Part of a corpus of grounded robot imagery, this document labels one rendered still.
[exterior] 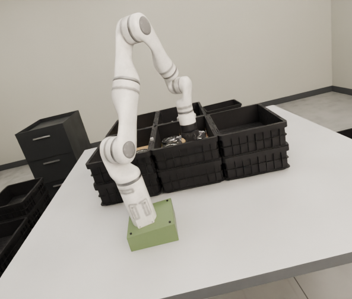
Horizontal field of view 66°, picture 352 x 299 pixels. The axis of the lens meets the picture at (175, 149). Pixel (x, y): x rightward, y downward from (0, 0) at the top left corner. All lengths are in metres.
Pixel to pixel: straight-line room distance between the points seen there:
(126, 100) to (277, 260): 0.66
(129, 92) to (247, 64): 4.03
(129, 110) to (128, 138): 0.09
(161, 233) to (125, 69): 0.56
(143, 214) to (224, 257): 0.30
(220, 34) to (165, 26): 0.87
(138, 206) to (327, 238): 0.60
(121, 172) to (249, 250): 0.47
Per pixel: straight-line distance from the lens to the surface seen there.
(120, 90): 0.91
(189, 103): 1.19
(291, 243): 0.94
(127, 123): 0.88
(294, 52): 5.14
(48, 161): 2.88
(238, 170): 1.27
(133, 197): 0.94
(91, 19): 4.67
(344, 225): 1.02
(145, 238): 0.99
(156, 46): 1.04
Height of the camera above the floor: 1.32
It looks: 20 degrees down
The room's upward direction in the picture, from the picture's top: 13 degrees counter-clockwise
